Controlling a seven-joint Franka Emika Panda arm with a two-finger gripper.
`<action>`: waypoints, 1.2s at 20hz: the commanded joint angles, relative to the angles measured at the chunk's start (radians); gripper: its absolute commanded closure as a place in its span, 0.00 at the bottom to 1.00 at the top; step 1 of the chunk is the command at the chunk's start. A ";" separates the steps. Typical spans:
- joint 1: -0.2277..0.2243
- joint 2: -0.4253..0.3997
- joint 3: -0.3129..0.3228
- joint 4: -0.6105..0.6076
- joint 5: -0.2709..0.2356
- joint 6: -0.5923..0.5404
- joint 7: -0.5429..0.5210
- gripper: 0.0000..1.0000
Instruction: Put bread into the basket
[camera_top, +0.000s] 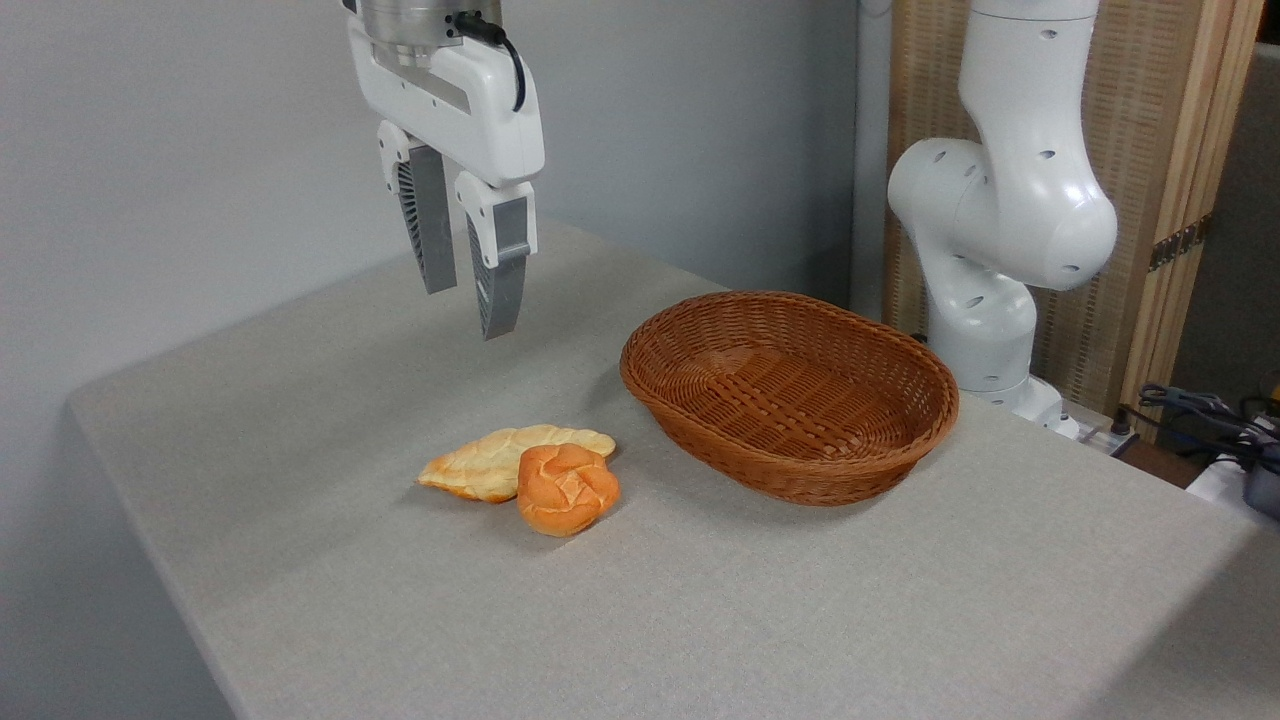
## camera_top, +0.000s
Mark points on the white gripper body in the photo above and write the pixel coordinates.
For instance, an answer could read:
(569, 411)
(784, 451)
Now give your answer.
(480, 110)

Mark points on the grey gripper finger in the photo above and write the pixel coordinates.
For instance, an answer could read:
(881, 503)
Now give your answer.
(432, 220)
(503, 275)

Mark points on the round orange bread bun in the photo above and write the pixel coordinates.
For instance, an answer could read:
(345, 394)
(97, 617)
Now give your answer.
(567, 490)

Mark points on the flat leaf-shaped pale bread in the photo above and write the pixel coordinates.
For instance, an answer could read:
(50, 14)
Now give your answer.
(480, 462)

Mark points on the brown wicker oval basket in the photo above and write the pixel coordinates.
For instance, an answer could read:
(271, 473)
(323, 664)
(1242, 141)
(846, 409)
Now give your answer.
(790, 395)

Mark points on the grey tablecloth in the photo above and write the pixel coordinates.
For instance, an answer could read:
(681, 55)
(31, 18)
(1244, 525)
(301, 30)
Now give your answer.
(640, 600)

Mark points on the white power strip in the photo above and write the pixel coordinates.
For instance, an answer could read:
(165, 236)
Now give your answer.
(1105, 437)

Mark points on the wooden rattan folding screen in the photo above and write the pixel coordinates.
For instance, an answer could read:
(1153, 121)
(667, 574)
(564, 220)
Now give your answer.
(1150, 130)

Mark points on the brass screen hinge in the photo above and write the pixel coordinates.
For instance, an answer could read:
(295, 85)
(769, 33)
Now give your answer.
(1180, 242)

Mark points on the grey device box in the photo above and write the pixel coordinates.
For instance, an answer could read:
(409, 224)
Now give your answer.
(1264, 485)

